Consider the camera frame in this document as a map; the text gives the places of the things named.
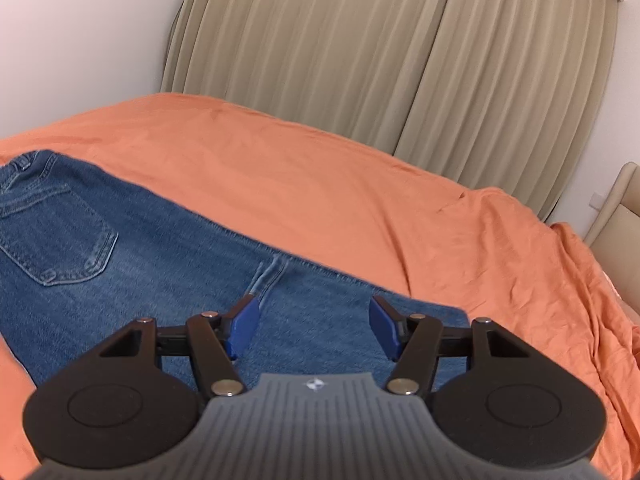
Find blue denim pants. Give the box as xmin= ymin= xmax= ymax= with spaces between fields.
xmin=0 ymin=149 xmax=471 ymax=392

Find orange bed blanket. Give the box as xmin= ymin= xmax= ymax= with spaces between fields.
xmin=0 ymin=92 xmax=640 ymax=480

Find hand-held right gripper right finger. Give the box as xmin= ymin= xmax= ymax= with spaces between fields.
xmin=369 ymin=295 xmax=531 ymax=396

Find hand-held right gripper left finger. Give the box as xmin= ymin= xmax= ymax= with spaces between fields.
xmin=97 ymin=294 xmax=262 ymax=397

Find beige padded headboard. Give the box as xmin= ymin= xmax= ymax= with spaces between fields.
xmin=584 ymin=162 xmax=640 ymax=281

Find beige pleated curtain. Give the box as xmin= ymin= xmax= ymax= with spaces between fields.
xmin=160 ymin=0 xmax=463 ymax=158
xmin=394 ymin=0 xmax=622 ymax=223

